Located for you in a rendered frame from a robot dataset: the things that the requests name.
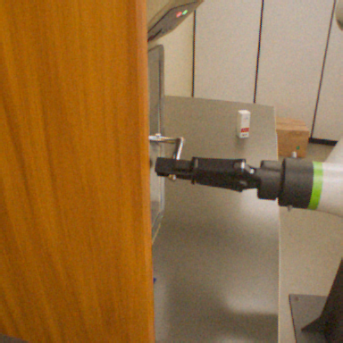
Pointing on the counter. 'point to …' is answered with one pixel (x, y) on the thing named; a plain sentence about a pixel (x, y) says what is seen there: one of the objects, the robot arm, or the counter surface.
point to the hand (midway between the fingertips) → (174, 168)
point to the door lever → (173, 150)
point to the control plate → (169, 20)
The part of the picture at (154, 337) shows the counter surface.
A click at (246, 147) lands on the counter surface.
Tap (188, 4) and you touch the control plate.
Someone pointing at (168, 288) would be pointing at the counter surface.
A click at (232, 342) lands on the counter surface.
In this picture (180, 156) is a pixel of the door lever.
